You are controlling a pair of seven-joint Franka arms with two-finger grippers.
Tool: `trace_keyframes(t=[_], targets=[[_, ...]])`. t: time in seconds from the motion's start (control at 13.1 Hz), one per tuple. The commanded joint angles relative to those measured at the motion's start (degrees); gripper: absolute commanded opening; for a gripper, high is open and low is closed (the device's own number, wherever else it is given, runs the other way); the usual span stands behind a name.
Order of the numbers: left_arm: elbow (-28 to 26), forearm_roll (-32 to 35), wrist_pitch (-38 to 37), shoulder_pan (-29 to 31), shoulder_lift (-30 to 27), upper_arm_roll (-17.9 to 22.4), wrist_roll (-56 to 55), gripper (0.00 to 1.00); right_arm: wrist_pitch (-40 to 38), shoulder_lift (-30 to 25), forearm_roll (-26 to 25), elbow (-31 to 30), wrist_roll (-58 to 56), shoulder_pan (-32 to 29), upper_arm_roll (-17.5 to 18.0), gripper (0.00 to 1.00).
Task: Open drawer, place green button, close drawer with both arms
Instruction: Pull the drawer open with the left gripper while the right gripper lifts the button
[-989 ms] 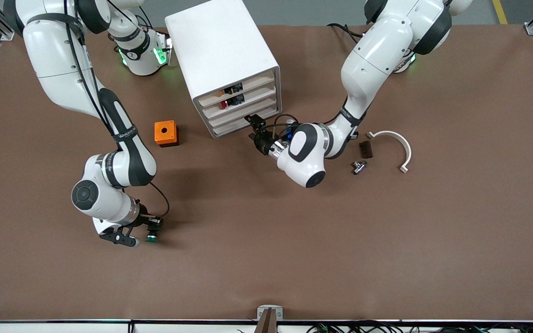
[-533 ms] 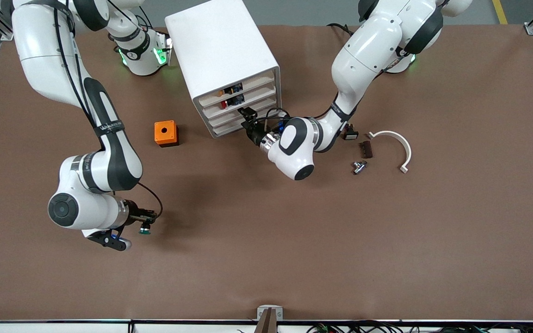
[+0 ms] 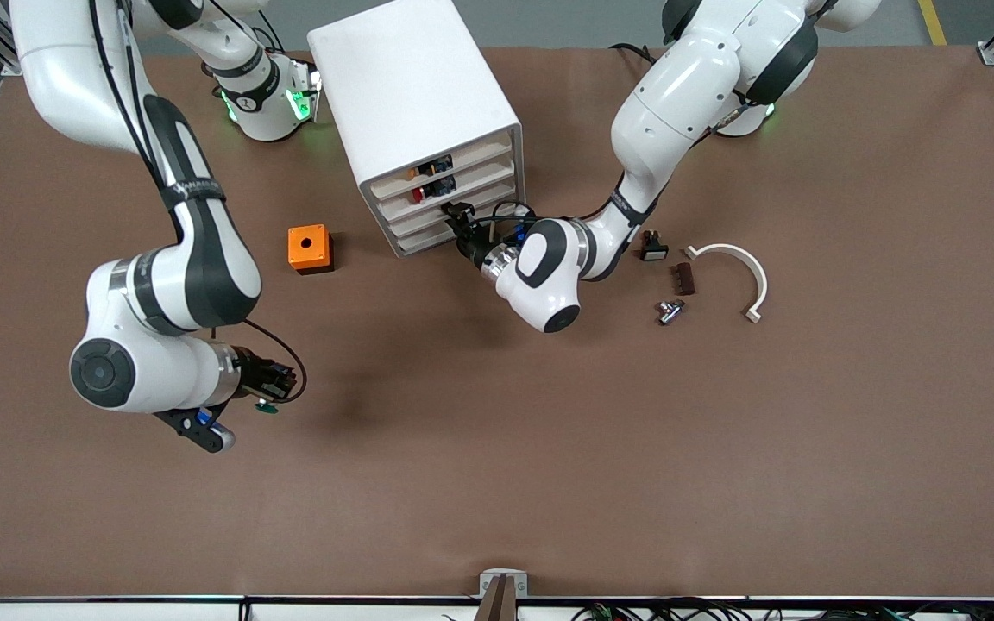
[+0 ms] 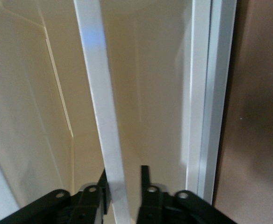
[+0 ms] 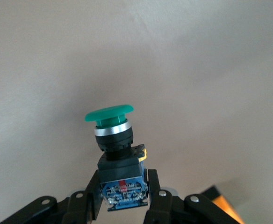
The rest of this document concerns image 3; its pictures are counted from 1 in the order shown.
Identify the white drawer cabinet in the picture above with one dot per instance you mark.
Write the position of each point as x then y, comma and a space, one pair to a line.
402, 78

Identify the small black switch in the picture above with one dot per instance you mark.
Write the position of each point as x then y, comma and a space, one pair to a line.
654, 248

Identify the green mushroom push button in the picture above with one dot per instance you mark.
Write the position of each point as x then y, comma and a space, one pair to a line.
267, 407

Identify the translucent white drawer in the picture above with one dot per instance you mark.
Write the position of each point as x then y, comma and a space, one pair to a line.
411, 222

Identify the orange button enclosure box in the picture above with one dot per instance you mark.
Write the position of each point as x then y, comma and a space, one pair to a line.
307, 247

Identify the blue black contact block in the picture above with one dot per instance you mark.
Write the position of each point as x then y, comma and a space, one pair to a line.
441, 184

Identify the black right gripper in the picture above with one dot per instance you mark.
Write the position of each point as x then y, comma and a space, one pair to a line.
257, 372

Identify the brown wedge post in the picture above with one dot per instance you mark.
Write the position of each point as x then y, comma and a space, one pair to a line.
501, 604

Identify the grey metal bracket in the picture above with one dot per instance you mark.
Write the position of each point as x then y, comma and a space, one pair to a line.
487, 585

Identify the silver metal fitting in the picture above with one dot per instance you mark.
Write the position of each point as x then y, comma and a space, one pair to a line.
670, 310

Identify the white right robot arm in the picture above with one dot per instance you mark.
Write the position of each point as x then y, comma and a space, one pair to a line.
195, 259

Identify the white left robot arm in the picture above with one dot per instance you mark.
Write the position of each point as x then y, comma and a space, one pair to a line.
687, 95

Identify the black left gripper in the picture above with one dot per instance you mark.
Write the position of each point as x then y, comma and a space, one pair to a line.
471, 244

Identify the white curved plastic clamp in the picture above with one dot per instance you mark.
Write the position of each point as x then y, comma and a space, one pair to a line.
757, 276

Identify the brown terminal block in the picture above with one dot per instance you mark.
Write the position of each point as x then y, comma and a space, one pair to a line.
687, 279

